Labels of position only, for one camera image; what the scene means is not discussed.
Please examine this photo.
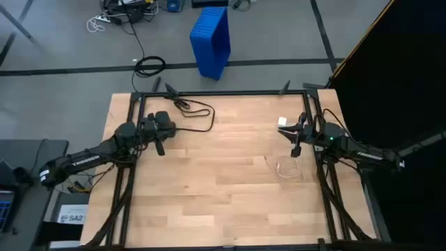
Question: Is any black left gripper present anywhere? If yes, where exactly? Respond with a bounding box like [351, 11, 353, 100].
[138, 112, 177, 157]

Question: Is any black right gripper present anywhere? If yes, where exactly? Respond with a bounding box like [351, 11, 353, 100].
[277, 112, 316, 158]

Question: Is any black plug adapter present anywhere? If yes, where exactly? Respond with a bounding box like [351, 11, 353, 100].
[229, 0, 258, 11]

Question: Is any blue plastic crate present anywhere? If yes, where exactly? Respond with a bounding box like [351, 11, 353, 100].
[189, 6, 232, 82]

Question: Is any black curtain with yellow edge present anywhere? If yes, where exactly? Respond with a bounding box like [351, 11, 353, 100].
[327, 0, 446, 251]

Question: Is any small blue box device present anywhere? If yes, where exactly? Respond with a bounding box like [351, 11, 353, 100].
[166, 0, 185, 13]

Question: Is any black box with SA2 label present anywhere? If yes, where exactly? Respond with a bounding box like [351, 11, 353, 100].
[55, 192, 90, 226]

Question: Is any dark grey desk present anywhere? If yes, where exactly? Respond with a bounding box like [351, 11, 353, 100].
[0, 139, 70, 251]

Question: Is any flat black box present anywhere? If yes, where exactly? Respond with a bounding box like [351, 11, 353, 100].
[191, 0, 230, 9]

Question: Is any dark grey slanted beam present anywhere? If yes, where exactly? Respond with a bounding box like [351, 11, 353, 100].
[397, 129, 446, 158]

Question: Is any black desk gadget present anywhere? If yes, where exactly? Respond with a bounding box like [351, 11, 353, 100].
[0, 159, 35, 189]

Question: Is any laptop with lit screen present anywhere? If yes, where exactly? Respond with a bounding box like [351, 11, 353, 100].
[0, 190, 17, 233]

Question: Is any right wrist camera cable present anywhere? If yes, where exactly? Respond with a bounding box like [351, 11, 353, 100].
[321, 107, 351, 140]

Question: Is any black aluminium table frame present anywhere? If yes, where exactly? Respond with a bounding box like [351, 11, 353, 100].
[79, 80, 384, 251]

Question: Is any coiled black cable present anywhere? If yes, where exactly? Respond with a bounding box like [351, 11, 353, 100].
[130, 13, 167, 93]

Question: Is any yellow cable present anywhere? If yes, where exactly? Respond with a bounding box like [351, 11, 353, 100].
[66, 163, 116, 195]

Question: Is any black cable tangle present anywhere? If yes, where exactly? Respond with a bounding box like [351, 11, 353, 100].
[100, 0, 160, 26]

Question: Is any white power strip with cable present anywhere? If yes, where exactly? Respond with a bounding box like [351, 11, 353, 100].
[86, 13, 123, 34]

